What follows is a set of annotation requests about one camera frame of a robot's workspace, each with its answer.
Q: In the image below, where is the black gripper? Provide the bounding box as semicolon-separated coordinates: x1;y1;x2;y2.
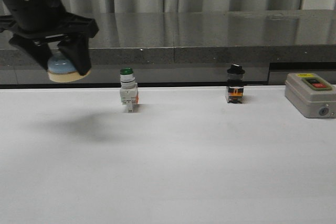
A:
1;0;99;76

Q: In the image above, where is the light blue call bell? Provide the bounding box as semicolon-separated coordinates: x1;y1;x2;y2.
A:
47;51;91;83

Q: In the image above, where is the grey stone counter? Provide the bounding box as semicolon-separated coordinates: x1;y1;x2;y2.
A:
0;9;336;90

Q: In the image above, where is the green push button switch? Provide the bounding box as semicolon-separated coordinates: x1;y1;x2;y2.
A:
120;68;139;112

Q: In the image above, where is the black rotary selector switch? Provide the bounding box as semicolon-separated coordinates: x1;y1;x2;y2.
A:
226;64;245;103

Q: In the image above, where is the grey on-off switch box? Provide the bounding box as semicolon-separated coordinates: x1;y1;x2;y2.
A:
285;73;335;119

